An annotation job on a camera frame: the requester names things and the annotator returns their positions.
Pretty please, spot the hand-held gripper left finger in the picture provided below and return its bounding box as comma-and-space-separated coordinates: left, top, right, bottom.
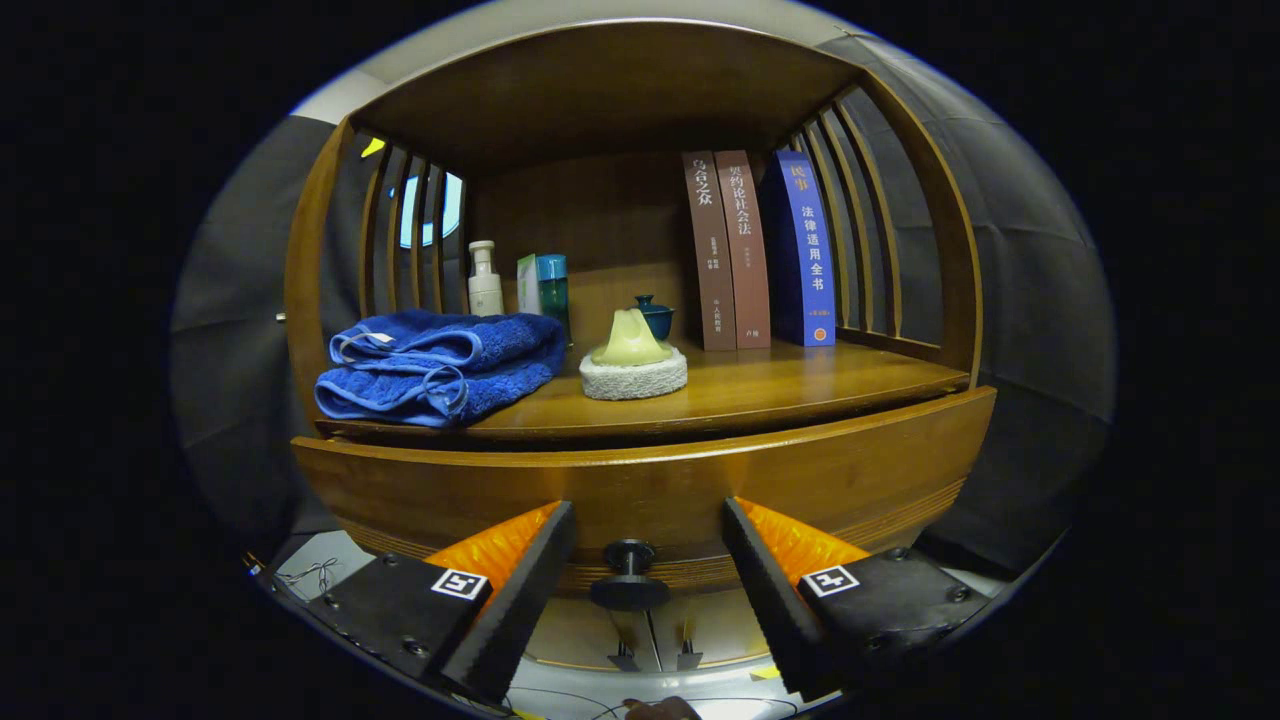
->
295, 500, 578, 704

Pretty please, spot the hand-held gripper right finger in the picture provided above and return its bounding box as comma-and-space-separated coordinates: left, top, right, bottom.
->
722, 496, 993, 703

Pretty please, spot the wooden drawer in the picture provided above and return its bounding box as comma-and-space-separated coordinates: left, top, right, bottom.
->
290, 387, 999, 613

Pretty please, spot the yellow-green brush with white pad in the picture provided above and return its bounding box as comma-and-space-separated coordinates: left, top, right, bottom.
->
579, 308, 689, 402

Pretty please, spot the wooden cabinet door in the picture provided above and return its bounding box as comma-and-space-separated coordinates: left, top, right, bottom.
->
525, 598, 658, 671
655, 608, 771, 669

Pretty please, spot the wooden countertop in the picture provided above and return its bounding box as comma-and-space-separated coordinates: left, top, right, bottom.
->
315, 338, 971, 441

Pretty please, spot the wooden cabinet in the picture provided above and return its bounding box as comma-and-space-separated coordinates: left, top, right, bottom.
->
283, 20, 986, 671

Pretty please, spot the blue folded towel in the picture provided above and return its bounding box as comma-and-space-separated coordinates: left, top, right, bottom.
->
314, 309, 568, 429

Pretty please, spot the dark blue lidded teacup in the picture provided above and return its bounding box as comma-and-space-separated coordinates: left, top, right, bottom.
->
634, 294, 676, 343

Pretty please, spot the white pump bottle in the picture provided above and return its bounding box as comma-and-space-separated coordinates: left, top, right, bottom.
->
467, 240, 505, 318

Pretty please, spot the teal capped bottle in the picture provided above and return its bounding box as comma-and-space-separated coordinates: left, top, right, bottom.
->
537, 254, 571, 346

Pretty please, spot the blue book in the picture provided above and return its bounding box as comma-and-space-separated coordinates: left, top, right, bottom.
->
762, 150, 837, 348

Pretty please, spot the brown book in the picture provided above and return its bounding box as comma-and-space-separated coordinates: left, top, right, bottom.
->
682, 151, 738, 352
714, 150, 773, 350

